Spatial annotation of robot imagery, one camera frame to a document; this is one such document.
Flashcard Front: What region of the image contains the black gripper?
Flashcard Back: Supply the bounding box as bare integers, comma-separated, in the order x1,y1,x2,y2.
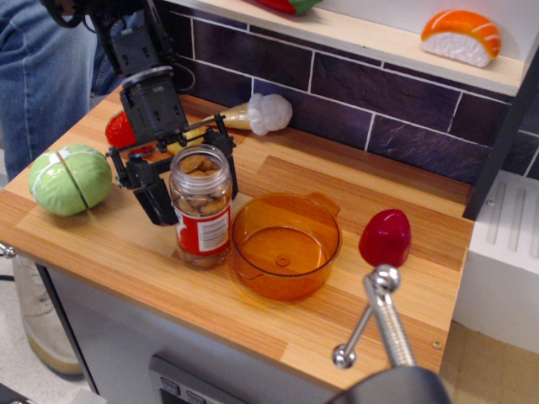
107,66,238,226

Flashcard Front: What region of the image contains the clear almond jar red label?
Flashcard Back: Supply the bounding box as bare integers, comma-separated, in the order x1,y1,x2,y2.
169,144,233,269

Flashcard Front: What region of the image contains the orange transparent plastic pot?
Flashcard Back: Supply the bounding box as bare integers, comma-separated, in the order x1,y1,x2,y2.
229,193,342,301

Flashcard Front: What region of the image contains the red toy strawberry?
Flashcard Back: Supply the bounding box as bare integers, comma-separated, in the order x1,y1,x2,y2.
105,110,137,148

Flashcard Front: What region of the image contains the toy ice cream cone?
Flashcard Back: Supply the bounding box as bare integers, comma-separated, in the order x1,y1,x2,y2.
220,93,293,136

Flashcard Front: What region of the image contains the green toy cabbage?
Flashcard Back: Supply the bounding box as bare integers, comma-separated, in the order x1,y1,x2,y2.
29,144,112,216

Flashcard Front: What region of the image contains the grey cabinet with control panel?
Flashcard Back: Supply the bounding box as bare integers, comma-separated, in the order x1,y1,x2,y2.
38,266,339,403

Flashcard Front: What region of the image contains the person in blue jeans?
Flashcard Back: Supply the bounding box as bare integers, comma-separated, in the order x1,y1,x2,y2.
1,1,122,179

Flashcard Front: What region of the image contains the small metal knob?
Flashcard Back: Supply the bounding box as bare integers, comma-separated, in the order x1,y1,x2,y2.
0,243,18,259

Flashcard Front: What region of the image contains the dark red toy egg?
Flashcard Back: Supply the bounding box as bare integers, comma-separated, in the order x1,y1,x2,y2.
359,209,412,268

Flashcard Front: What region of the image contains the beige shoe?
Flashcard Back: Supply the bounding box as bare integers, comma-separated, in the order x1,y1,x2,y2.
13,256,82,375

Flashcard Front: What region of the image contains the red toy chili pepper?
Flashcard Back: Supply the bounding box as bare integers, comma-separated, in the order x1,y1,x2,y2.
259,0,321,15

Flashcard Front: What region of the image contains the light wooden shelf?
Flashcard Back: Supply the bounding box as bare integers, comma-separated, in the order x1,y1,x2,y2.
176,1,530,96

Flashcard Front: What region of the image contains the toy salmon sushi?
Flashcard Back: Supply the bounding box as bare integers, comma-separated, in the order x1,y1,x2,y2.
421,9,502,68

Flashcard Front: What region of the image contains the white ribbed appliance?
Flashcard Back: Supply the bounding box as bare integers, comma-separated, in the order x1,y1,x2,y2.
453,171,538,352

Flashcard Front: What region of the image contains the dark shelf side post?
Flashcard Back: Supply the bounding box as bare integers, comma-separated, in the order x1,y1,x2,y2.
463,50,538,221

